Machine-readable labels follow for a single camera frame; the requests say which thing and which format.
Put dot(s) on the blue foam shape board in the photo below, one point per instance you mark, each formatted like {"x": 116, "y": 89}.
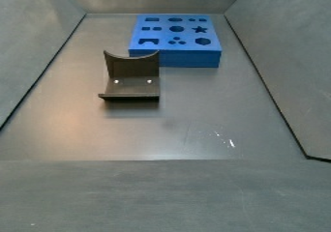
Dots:
{"x": 183, "y": 37}

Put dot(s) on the black curved holder stand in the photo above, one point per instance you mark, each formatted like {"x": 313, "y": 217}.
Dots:
{"x": 133, "y": 77}

